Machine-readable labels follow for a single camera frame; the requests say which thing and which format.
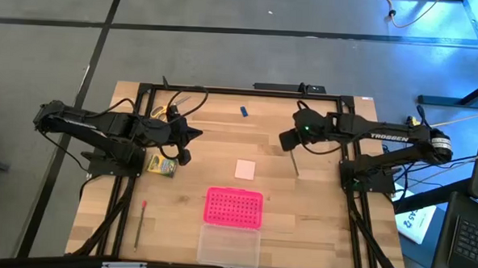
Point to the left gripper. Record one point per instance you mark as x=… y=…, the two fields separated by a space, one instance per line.
x=162 y=132

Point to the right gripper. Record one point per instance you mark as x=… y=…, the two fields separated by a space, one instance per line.
x=316 y=125

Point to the green yellow crayon box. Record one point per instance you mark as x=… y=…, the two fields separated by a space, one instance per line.
x=161 y=165

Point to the blue eraser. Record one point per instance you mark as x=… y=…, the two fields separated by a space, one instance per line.
x=244 y=111

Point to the pink-lidded clear pencil case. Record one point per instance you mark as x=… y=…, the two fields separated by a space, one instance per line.
x=233 y=208

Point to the pencil with red eraser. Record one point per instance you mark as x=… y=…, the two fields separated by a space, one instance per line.
x=140 y=226

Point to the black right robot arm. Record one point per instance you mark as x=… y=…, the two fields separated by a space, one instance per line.
x=388 y=137

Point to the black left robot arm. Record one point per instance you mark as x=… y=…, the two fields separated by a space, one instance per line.
x=102 y=124

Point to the pink sticky note pad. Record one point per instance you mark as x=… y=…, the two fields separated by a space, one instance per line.
x=245 y=169

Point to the black metal stand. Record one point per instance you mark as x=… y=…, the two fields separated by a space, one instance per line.
x=446 y=101

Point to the white printed booklet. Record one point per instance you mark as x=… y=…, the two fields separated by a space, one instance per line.
x=417 y=226

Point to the black laptop with keyboard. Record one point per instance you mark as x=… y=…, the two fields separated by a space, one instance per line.
x=472 y=241

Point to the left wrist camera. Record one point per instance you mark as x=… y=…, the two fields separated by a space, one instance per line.
x=184 y=158

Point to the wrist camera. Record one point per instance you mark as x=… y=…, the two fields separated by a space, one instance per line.
x=289 y=140
x=184 y=158

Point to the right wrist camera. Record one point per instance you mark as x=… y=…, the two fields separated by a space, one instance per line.
x=289 y=140

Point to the black bar camera mount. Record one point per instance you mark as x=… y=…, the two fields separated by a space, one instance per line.
x=281 y=87

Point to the black aluminium table frame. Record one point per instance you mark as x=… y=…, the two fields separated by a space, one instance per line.
x=245 y=92

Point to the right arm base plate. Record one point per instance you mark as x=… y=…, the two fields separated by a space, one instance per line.
x=376 y=182

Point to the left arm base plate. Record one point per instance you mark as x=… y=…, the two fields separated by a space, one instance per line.
x=100 y=168

